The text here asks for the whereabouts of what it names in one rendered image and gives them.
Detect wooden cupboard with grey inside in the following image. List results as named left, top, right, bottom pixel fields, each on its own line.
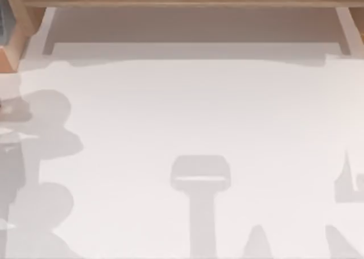
left=0, top=0, right=47, bottom=73

